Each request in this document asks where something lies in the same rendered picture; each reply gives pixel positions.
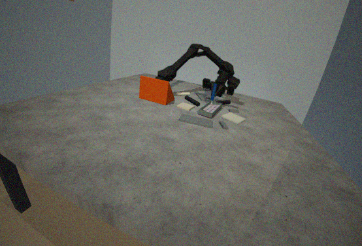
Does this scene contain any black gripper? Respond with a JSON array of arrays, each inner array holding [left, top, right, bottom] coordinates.
[[203, 76, 235, 97]]

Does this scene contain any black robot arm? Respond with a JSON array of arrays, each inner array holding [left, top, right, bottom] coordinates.
[[155, 44, 240, 89]]

